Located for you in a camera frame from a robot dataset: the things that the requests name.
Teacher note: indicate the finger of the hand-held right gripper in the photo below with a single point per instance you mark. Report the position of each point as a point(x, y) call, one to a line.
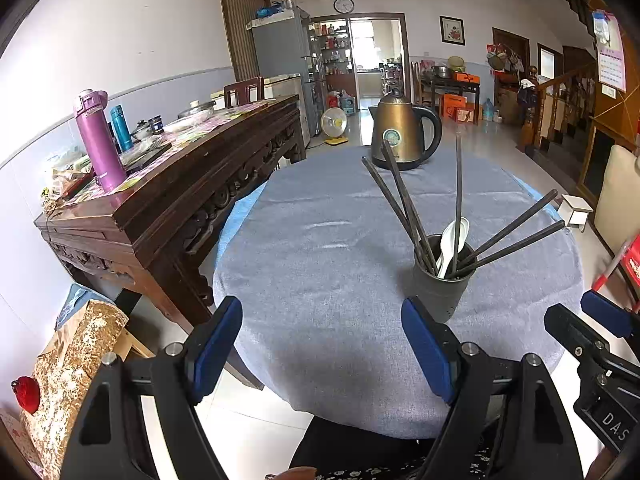
point(575, 332)
point(607, 312)

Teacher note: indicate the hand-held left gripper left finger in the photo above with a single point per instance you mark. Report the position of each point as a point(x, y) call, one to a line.
point(215, 345)

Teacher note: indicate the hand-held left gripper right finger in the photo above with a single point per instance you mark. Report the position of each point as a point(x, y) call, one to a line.
point(427, 350)

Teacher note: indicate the dark utensil holder cup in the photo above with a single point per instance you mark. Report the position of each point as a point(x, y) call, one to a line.
point(440, 295)

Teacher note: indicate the red plastic stool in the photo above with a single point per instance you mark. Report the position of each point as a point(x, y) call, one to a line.
point(631, 265)

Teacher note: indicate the small white stool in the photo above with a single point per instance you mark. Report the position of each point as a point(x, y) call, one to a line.
point(575, 206)

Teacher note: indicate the grey tablecloth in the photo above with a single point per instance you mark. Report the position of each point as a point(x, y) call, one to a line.
point(325, 260)

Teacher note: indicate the blue patterned bag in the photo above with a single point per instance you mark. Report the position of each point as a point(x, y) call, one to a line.
point(75, 302)

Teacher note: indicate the gold glitter cloth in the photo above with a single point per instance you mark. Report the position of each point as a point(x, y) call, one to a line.
point(70, 375)

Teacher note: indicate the carved wooden sideboard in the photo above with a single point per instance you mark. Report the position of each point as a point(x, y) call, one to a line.
point(200, 185)

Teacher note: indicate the red round ornament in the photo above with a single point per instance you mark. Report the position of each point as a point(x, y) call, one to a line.
point(26, 394)

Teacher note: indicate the black tray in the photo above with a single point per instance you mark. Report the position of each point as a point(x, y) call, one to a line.
point(147, 156)

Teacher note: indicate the white bowl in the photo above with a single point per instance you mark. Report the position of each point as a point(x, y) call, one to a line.
point(190, 122)

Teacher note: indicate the small lidded metal pot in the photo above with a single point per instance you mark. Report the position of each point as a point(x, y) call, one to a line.
point(141, 131)

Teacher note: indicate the purple thermos bottle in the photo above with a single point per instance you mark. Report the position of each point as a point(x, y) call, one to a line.
point(100, 150)

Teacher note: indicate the bronze electric kettle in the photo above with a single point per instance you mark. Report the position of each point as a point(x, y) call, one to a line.
point(400, 125)

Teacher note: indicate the dark glass jar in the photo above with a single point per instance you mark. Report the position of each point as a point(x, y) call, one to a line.
point(156, 125)

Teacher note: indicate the pink checkered cloth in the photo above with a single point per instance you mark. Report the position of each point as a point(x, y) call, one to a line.
point(220, 115)

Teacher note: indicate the teal thermos bottle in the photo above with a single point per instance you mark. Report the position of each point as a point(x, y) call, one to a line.
point(121, 130)

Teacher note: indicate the clear water bottle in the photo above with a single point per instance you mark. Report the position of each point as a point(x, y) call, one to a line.
point(488, 110)

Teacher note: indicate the metal pan lid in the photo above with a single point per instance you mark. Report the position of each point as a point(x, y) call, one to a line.
point(197, 108)

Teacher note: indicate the orange gift boxes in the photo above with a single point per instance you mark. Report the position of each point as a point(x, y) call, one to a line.
point(462, 108)

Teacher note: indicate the yellow floor fan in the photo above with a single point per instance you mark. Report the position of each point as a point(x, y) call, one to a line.
point(334, 124)

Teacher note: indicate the wooden chair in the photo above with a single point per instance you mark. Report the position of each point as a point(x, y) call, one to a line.
point(244, 91)

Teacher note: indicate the large water jug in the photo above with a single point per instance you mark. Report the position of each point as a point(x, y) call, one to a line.
point(348, 104)

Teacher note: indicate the dark wooden side table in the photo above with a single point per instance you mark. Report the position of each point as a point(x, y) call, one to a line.
point(435, 85)

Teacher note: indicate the flat orange box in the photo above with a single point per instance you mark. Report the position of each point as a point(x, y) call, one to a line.
point(467, 79)

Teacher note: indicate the metal basin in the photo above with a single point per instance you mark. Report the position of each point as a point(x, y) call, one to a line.
point(441, 72)

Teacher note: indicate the grey refrigerator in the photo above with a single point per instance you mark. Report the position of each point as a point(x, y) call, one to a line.
point(280, 50)

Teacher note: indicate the glass display shelf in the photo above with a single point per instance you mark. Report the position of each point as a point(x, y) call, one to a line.
point(330, 55)

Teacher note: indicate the brown wooden door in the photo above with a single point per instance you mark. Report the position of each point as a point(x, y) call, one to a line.
point(242, 25)

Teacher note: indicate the blue plastic bag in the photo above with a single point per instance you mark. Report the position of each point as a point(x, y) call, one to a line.
point(269, 11)

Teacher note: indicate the wall calendar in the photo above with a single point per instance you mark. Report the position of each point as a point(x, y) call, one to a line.
point(611, 60)

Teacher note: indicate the framed wall picture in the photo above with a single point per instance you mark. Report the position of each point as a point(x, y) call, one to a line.
point(452, 30)

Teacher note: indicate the round wall clock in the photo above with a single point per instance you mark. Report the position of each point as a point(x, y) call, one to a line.
point(343, 5)

